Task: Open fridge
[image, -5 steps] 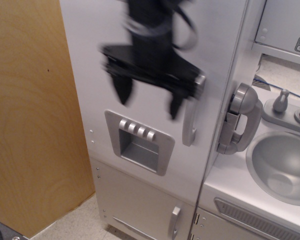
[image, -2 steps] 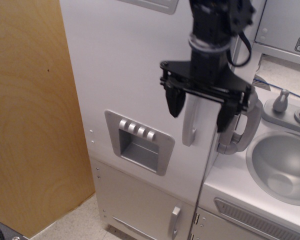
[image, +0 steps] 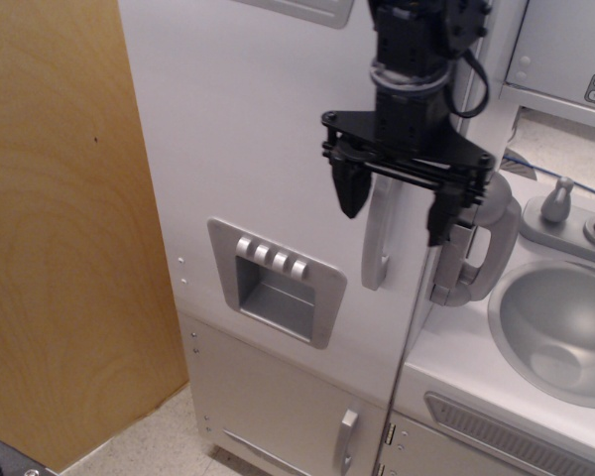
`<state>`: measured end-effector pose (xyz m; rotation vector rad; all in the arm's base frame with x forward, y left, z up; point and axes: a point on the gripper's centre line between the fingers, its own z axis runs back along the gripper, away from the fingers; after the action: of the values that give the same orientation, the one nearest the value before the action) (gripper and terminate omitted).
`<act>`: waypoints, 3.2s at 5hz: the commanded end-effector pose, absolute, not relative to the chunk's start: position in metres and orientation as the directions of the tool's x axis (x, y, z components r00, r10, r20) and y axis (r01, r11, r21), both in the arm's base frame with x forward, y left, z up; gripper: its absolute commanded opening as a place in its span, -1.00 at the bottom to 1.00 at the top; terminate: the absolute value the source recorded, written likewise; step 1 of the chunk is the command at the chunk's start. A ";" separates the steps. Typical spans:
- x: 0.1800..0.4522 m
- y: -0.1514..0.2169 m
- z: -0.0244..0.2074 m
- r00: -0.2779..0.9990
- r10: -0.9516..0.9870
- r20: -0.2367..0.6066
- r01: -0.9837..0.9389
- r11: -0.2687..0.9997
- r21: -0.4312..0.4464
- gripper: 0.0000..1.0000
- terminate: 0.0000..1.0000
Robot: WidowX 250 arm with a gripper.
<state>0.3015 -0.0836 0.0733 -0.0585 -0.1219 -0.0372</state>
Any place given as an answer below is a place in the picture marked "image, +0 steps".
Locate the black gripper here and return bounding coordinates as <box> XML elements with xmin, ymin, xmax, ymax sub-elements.
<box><xmin>321</xmin><ymin>86</ymin><xmax>494</xmax><ymax>247</ymax></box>

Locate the grey fridge door handle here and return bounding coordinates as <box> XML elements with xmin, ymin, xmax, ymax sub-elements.
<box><xmin>361</xmin><ymin>176</ymin><xmax>400</xmax><ymax>291</ymax></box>

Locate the white toy fridge door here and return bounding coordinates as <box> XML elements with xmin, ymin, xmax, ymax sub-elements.
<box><xmin>119</xmin><ymin>1</ymin><xmax>432</xmax><ymax>407</ymax></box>

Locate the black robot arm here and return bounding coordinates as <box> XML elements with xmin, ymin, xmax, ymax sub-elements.
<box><xmin>321</xmin><ymin>1</ymin><xmax>495</xmax><ymax>247</ymax></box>

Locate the grey toy telephone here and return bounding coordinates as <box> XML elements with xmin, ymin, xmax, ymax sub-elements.
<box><xmin>429</xmin><ymin>173</ymin><xmax>522</xmax><ymax>307</ymax></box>

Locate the grey ice dispenser panel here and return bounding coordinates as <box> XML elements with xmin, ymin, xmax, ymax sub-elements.
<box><xmin>207</xmin><ymin>218</ymin><xmax>347</xmax><ymax>349</ymax></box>

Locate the grey toy faucet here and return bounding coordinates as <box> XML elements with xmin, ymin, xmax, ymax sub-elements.
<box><xmin>520</xmin><ymin>177</ymin><xmax>595</xmax><ymax>263</ymax></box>

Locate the white toy kitchen cabinet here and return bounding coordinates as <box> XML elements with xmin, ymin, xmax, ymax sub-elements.
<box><xmin>382</xmin><ymin>1</ymin><xmax>595</xmax><ymax>475</ymax></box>

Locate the grey toy sink basin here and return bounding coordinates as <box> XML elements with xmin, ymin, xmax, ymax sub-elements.
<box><xmin>488</xmin><ymin>261</ymin><xmax>595</xmax><ymax>409</ymax></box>

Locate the grey toy microwave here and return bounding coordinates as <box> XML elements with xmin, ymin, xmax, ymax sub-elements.
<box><xmin>501</xmin><ymin>1</ymin><xmax>595</xmax><ymax>127</ymax></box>

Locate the white lower freezer door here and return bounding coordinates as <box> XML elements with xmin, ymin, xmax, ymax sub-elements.
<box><xmin>179</xmin><ymin>316</ymin><xmax>386</xmax><ymax>475</ymax></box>

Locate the grey oven vent panel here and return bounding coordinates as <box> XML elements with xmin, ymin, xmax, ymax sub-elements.
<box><xmin>423</xmin><ymin>392</ymin><xmax>595</xmax><ymax>475</ymax></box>

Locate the plywood board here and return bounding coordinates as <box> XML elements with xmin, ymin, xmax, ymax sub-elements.
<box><xmin>0</xmin><ymin>1</ymin><xmax>185</xmax><ymax>470</ymax></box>

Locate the black equipment corner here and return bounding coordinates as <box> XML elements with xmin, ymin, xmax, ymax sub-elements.
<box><xmin>0</xmin><ymin>440</ymin><xmax>56</xmax><ymax>476</ymax></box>

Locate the blue cable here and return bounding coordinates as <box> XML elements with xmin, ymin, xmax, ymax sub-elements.
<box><xmin>501</xmin><ymin>155</ymin><xmax>595</xmax><ymax>200</ymax></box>

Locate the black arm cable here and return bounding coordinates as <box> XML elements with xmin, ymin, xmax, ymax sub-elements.
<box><xmin>445</xmin><ymin>47</ymin><xmax>491</xmax><ymax>120</ymax></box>

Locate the grey lower door handle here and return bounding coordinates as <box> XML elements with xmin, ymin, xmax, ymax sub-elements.
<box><xmin>333</xmin><ymin>409</ymin><xmax>359</xmax><ymax>476</ymax></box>

